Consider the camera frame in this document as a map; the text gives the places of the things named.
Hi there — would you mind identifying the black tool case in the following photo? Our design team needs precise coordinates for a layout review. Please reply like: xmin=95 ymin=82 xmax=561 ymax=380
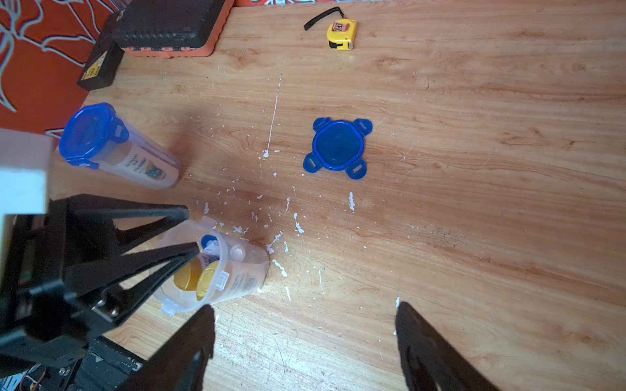
xmin=112 ymin=0 xmax=235 ymax=59

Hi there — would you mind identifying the blue toothbrush case back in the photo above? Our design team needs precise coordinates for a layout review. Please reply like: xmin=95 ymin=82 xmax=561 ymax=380
xmin=201 ymin=235 xmax=219 ymax=254

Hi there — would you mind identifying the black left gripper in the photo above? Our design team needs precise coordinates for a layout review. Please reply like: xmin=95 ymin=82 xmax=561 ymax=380
xmin=1 ymin=195 xmax=200 ymax=371

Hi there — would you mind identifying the black box yellow label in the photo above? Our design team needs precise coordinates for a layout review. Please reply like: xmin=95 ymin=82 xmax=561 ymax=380
xmin=77 ymin=11 xmax=124 ymax=91

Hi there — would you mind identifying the blue container lid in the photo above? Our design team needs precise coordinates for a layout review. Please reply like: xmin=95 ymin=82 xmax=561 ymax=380
xmin=59 ymin=103 xmax=130 ymax=169
xmin=303 ymin=117 xmax=373 ymax=180

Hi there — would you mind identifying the yellow tape measure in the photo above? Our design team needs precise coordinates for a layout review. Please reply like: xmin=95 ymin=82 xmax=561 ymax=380
xmin=303 ymin=7 xmax=358 ymax=51

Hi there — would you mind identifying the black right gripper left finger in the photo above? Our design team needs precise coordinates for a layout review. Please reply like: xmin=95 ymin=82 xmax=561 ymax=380
xmin=117 ymin=306 xmax=215 ymax=390

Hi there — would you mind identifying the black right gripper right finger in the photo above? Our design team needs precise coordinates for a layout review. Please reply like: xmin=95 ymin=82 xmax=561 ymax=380
xmin=395 ymin=301 xmax=497 ymax=390

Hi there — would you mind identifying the white bottle yellow cap back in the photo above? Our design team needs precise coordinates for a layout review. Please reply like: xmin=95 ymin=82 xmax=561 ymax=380
xmin=174 ymin=258 xmax=204 ymax=292

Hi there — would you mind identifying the blue container lid back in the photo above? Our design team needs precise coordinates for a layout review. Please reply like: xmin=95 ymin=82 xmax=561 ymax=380
xmin=303 ymin=117 xmax=373 ymax=180

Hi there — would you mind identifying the blue container lid front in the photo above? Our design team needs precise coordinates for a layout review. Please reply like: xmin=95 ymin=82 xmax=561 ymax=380
xmin=59 ymin=103 xmax=130 ymax=169

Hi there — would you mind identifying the clear plastic container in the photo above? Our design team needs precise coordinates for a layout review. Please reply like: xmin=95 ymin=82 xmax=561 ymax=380
xmin=94 ymin=114 xmax=182 ymax=190
xmin=153 ymin=217 xmax=270 ymax=317

